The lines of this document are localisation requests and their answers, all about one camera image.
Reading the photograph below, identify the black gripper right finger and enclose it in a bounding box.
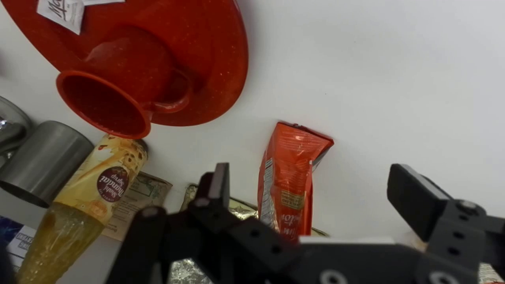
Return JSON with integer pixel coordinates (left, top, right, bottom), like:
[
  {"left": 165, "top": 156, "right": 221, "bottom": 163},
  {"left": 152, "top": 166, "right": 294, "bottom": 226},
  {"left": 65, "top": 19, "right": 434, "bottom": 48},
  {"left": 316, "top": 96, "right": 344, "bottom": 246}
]
[{"left": 387, "top": 164, "right": 485, "bottom": 264}]

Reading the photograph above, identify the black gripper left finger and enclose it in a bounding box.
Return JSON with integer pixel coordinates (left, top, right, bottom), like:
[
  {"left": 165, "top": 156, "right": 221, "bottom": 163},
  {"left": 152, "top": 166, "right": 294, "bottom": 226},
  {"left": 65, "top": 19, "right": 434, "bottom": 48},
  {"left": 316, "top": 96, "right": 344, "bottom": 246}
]
[{"left": 191, "top": 163, "right": 231, "bottom": 208}]

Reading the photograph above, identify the grey metal cup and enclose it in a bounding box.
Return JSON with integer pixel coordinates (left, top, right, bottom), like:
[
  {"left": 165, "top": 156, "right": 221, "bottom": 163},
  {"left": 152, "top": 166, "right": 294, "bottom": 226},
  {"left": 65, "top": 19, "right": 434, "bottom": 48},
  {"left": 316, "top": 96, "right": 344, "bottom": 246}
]
[{"left": 0, "top": 122, "right": 94, "bottom": 208}]

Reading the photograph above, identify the red funnel plate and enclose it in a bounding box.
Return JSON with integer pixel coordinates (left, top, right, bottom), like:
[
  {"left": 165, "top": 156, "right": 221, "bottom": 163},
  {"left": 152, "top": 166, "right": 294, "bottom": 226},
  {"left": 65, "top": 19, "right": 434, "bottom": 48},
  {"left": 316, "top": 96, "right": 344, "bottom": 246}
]
[{"left": 2, "top": 0, "right": 248, "bottom": 139}]

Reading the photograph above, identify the gold foil packet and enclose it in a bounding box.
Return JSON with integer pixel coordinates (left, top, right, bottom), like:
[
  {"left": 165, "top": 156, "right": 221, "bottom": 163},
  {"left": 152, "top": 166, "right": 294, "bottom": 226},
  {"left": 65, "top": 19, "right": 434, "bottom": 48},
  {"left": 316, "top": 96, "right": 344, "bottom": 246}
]
[{"left": 168, "top": 182, "right": 330, "bottom": 284}]

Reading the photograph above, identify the orange snack packet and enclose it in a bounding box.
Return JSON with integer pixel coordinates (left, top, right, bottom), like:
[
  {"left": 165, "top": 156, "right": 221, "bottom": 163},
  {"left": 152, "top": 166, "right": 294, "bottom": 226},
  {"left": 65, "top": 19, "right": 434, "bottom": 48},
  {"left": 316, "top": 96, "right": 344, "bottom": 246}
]
[{"left": 258, "top": 122, "right": 335, "bottom": 243}]

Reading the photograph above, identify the white sugar packet on plate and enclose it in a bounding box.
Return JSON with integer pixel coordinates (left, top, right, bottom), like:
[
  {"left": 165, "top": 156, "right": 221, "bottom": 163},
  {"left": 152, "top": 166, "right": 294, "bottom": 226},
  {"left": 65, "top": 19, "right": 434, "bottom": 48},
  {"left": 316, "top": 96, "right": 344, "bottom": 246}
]
[{"left": 37, "top": 0, "right": 86, "bottom": 35}]

